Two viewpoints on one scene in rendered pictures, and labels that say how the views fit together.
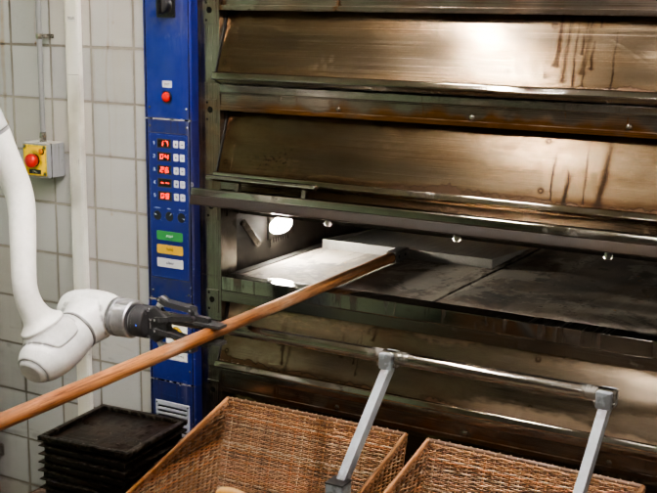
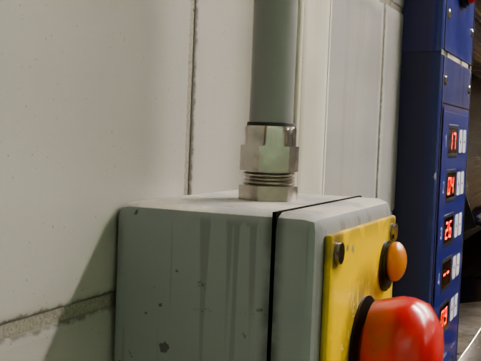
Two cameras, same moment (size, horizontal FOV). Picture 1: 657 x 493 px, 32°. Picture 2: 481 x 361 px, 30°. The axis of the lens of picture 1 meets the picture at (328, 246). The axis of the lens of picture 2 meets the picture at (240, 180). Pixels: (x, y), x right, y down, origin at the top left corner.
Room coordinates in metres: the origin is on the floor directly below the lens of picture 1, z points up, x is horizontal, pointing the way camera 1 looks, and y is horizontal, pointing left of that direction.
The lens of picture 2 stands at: (3.41, 1.15, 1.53)
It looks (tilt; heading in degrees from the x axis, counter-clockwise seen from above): 3 degrees down; 262
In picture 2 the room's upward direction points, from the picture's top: 2 degrees clockwise
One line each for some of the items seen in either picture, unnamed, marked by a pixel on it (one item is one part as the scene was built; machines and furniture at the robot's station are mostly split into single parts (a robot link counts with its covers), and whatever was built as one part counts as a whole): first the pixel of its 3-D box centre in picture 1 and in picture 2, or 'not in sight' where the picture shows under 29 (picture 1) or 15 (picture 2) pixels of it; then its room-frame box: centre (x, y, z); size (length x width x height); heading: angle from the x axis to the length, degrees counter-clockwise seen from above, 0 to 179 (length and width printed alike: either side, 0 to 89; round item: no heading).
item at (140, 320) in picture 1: (153, 322); not in sight; (2.54, 0.39, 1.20); 0.09 x 0.07 x 0.08; 61
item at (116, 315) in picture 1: (127, 318); not in sight; (2.58, 0.46, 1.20); 0.09 x 0.06 x 0.09; 151
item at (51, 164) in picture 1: (43, 158); (267, 337); (3.36, 0.83, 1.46); 0.10 x 0.07 x 0.10; 60
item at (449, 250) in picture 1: (428, 243); not in sight; (3.50, -0.31, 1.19); 0.55 x 0.36 x 0.03; 61
